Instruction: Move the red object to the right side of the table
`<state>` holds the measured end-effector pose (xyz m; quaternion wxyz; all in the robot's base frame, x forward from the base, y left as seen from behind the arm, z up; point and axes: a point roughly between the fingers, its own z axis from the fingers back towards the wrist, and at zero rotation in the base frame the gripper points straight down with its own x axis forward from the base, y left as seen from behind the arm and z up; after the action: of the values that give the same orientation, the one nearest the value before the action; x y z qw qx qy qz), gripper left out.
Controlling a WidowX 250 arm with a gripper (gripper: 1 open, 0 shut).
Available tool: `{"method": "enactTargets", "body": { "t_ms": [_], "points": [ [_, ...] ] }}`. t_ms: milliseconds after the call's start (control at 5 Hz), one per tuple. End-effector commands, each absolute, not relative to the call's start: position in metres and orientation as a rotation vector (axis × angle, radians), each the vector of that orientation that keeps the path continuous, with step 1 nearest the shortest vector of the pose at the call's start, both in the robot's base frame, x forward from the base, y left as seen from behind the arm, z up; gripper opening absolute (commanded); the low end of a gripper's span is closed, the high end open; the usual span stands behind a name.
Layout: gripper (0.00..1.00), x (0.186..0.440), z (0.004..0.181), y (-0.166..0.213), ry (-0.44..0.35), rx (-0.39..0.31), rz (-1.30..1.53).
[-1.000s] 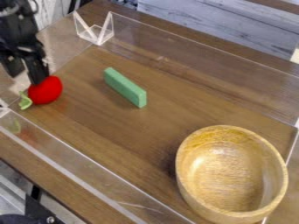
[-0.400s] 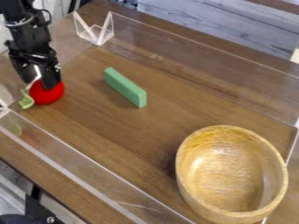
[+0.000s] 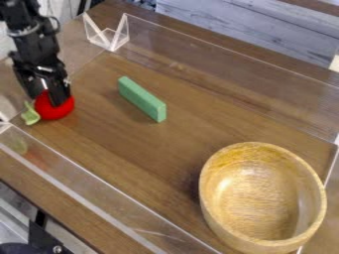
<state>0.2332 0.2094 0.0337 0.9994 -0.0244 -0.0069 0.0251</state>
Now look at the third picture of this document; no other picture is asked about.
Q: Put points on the black clamp under table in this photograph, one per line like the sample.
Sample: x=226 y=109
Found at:
x=41 y=239

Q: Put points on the clear acrylic tray enclosure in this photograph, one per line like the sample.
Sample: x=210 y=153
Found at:
x=114 y=176

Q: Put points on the red plush tomato toy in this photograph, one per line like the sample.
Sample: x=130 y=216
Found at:
x=41 y=110

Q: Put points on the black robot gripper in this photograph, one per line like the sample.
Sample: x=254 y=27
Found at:
x=36 y=62

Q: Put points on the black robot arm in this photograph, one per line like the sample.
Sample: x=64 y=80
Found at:
x=20 y=14

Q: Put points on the wooden bowl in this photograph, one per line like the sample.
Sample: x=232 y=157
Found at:
x=261 y=197

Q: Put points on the green rectangular block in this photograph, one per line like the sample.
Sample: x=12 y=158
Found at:
x=142 y=99

